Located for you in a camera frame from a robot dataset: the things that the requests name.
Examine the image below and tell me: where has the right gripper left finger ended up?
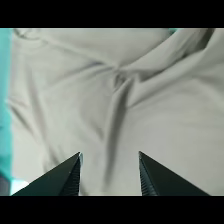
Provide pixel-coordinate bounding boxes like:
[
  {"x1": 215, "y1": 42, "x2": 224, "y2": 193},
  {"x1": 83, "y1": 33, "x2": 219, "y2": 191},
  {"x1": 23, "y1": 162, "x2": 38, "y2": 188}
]
[{"x1": 12, "y1": 151, "x2": 84, "y2": 197}]

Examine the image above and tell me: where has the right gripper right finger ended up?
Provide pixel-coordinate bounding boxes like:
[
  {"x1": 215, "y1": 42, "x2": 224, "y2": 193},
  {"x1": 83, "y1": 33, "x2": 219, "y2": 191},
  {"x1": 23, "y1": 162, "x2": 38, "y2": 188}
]
[{"x1": 138, "y1": 150, "x2": 210, "y2": 197}]

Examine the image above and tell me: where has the beige T-shirt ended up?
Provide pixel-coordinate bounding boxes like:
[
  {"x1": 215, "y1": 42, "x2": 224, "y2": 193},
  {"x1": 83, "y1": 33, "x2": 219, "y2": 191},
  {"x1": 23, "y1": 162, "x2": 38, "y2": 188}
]
[{"x1": 5, "y1": 27, "x2": 224, "y2": 197}]

